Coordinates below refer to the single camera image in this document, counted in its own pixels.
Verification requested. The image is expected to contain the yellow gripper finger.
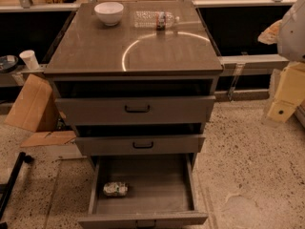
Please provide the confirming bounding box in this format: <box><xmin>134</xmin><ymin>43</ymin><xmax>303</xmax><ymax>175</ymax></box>
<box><xmin>267</xmin><ymin>62</ymin><xmax>305</xmax><ymax>123</ymax></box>
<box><xmin>257</xmin><ymin>20</ymin><xmax>282</xmax><ymax>45</ymax></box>

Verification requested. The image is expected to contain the flat cardboard piece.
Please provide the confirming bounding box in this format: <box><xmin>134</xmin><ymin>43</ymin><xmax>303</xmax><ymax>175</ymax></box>
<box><xmin>21</xmin><ymin>131</ymin><xmax>76</xmax><ymax>148</ymax></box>

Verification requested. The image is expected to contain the grey drawer cabinet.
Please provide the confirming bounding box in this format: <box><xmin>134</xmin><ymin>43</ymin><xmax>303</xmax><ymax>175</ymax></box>
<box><xmin>43</xmin><ymin>0</ymin><xmax>225</xmax><ymax>164</ymax></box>

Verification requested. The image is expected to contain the leaning cardboard box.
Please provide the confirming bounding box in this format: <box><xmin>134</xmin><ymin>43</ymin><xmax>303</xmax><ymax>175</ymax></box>
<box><xmin>5</xmin><ymin>74</ymin><xmax>59</xmax><ymax>132</ymax></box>

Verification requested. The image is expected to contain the metal shelf rail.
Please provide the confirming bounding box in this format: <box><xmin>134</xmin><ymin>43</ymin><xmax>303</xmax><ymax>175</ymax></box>
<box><xmin>219</xmin><ymin>54</ymin><xmax>289</xmax><ymax>76</ymax></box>

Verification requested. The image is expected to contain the clear plastic water bottle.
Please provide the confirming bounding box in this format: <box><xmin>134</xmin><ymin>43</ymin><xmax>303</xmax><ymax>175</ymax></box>
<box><xmin>133</xmin><ymin>10</ymin><xmax>180</xmax><ymax>31</ymax></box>

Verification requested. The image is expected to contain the white ceramic bowl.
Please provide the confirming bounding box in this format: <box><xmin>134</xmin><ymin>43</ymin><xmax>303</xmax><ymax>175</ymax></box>
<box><xmin>94</xmin><ymin>2</ymin><xmax>124</xmax><ymax>26</ymax></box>

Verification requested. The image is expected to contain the dark round lid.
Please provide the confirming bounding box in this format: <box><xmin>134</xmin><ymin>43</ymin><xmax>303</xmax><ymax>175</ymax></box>
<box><xmin>0</xmin><ymin>55</ymin><xmax>18</xmax><ymax>73</ymax></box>

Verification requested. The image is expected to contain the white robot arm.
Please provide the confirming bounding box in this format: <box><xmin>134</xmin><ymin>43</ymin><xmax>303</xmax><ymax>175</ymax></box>
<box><xmin>258</xmin><ymin>0</ymin><xmax>305</xmax><ymax>126</ymax></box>

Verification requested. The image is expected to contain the white paper cup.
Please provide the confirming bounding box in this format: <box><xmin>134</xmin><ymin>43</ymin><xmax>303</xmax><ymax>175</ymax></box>
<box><xmin>19</xmin><ymin>50</ymin><xmax>39</xmax><ymax>70</ymax></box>

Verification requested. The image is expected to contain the top grey drawer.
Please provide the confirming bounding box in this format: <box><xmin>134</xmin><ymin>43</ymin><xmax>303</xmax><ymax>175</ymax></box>
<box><xmin>55</xmin><ymin>96</ymin><xmax>215</xmax><ymax>126</ymax></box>

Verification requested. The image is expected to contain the bottom grey drawer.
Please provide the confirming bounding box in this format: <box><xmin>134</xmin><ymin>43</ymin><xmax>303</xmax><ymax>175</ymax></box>
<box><xmin>79</xmin><ymin>154</ymin><xmax>207</xmax><ymax>229</ymax></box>

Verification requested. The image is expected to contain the grey drawer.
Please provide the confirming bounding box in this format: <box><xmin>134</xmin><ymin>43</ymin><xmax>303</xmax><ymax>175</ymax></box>
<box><xmin>75</xmin><ymin>135</ymin><xmax>205</xmax><ymax>156</ymax></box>
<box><xmin>79</xmin><ymin>154</ymin><xmax>207</xmax><ymax>229</ymax></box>
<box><xmin>55</xmin><ymin>96</ymin><xmax>215</xmax><ymax>126</ymax></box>

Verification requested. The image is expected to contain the middle grey drawer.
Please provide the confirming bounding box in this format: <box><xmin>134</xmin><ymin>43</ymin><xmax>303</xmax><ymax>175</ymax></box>
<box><xmin>75</xmin><ymin>135</ymin><xmax>205</xmax><ymax>156</ymax></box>

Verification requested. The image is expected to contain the black metal stand leg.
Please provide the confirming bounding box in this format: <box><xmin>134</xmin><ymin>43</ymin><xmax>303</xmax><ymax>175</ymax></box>
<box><xmin>0</xmin><ymin>152</ymin><xmax>33</xmax><ymax>220</ymax></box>

